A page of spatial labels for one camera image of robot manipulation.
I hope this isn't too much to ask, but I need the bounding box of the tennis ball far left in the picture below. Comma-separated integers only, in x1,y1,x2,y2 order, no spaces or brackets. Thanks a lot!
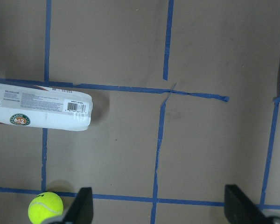
28,192,63,224

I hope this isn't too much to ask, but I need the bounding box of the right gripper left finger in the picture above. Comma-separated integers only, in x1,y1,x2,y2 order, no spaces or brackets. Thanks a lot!
43,187,94,224

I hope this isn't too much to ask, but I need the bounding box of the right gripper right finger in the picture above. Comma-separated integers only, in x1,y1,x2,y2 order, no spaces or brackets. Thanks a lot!
224,184,280,224

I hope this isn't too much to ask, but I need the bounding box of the clear tennis ball can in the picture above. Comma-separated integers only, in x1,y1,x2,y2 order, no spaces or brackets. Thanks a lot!
0,80,93,131

